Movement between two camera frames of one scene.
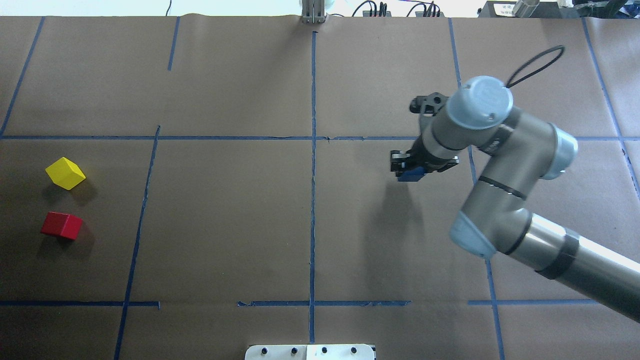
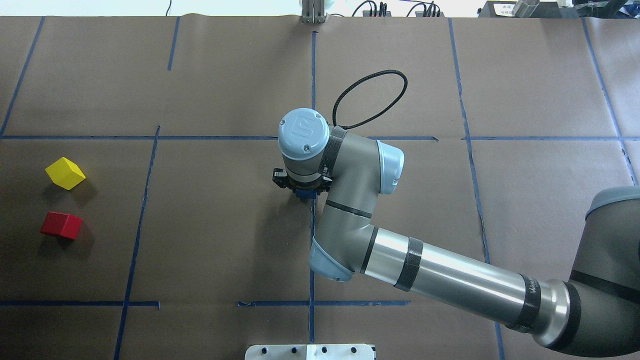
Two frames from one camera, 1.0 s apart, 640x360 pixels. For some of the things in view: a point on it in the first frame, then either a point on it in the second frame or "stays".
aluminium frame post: [313, 11] stays
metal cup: [525, 8] stays
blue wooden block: [413, 175] -> [306, 193]
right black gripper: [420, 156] -> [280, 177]
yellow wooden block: [65, 173] stays
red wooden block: [63, 225] stays
